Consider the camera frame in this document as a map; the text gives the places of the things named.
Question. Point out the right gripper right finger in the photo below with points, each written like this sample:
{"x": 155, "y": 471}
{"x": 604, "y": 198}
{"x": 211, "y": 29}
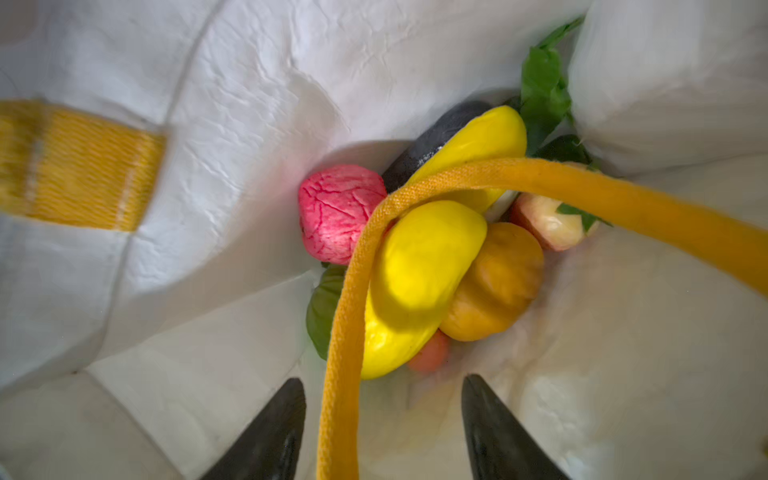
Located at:
{"x": 499, "y": 447}

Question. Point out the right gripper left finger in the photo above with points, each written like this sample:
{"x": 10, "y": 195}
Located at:
{"x": 269, "y": 447}

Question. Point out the orange fruit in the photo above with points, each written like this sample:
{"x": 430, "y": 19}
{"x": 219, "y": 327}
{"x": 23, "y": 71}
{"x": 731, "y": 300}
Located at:
{"x": 499, "y": 286}

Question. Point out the white grocery bag yellow handles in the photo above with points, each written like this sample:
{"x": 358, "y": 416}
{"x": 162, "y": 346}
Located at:
{"x": 153, "y": 290}

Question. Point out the yellow mango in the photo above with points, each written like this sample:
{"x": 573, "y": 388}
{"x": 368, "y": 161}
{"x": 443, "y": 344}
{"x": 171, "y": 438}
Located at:
{"x": 416, "y": 273}
{"x": 499, "y": 132}

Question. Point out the red yellow peach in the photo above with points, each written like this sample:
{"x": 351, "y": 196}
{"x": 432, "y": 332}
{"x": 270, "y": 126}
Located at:
{"x": 556, "y": 226}

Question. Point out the pink dragon fruit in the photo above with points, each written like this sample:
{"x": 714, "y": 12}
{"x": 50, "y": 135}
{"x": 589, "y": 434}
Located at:
{"x": 335, "y": 205}

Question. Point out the green leafy lettuce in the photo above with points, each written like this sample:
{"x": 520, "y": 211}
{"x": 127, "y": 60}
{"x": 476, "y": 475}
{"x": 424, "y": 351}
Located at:
{"x": 545, "y": 100}

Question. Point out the green cabbage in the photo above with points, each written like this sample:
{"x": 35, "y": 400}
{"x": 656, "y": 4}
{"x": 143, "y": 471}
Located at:
{"x": 322, "y": 307}

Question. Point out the dark purple eggplant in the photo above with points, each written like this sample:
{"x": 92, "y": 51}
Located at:
{"x": 430, "y": 142}

